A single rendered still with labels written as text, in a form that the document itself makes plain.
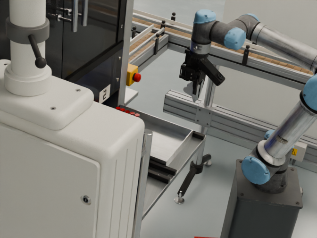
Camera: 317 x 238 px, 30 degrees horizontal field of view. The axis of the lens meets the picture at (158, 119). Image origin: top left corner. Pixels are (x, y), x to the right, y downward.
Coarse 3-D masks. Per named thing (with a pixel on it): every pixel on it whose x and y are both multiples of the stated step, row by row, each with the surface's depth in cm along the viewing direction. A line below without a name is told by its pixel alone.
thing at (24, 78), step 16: (16, 0) 113; (32, 0) 113; (16, 16) 115; (32, 16) 115; (16, 32) 116; (32, 32) 116; (48, 32) 120; (16, 48) 119; (32, 48) 114; (16, 64) 121; (32, 64) 121; (16, 80) 121; (32, 80) 122; (48, 80) 124
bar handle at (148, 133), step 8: (144, 136) 136; (144, 144) 137; (144, 152) 137; (144, 160) 139; (144, 168) 140; (144, 176) 142; (144, 184) 143; (144, 192) 145; (136, 200) 146; (136, 208) 147; (136, 216) 148; (136, 224) 150; (136, 232) 151
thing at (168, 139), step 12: (132, 108) 251; (144, 120) 251; (156, 120) 248; (156, 132) 244; (168, 132) 245; (180, 132) 246; (192, 132) 243; (156, 144) 237; (168, 144) 238; (180, 144) 233; (156, 156) 230; (168, 156) 231
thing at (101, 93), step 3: (108, 87) 239; (102, 90) 235; (108, 90) 240; (102, 93) 236; (108, 93) 241; (99, 96) 234; (102, 96) 236; (105, 96) 239; (108, 96) 242; (99, 99) 235; (102, 99) 237; (105, 99) 240; (99, 102) 235
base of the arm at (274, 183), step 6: (276, 174) 230; (282, 174) 231; (270, 180) 231; (276, 180) 231; (282, 180) 234; (258, 186) 234; (264, 186) 232; (270, 186) 232; (276, 186) 232; (282, 186) 235; (270, 192) 233; (276, 192) 233
